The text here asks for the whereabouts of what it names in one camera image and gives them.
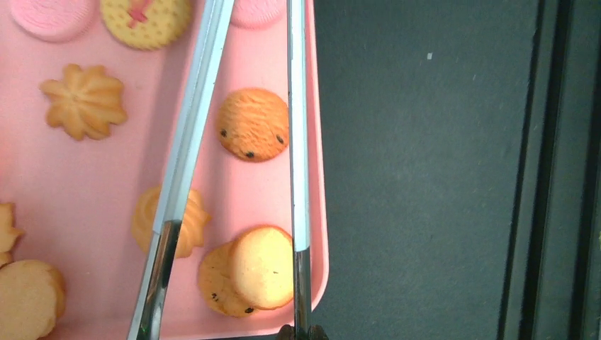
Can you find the red marked dotted cracker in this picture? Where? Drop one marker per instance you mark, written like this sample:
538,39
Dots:
146,25

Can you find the chocolate chip cookie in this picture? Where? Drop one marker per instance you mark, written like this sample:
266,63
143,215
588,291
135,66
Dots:
215,285
252,124

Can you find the orange rosette butter cookie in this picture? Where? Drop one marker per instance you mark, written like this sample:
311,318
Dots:
86,102

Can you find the pink cookie tray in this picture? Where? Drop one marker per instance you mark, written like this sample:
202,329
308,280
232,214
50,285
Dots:
75,200

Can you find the metal serving tongs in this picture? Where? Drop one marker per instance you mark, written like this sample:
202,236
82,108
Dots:
147,317

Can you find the pale round butter cookie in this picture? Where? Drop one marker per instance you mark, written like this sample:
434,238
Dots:
261,267

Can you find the swirl butter cookie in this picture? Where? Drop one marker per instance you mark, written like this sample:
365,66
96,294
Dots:
191,232

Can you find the pink round cookie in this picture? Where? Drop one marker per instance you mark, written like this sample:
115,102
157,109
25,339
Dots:
254,14
54,21

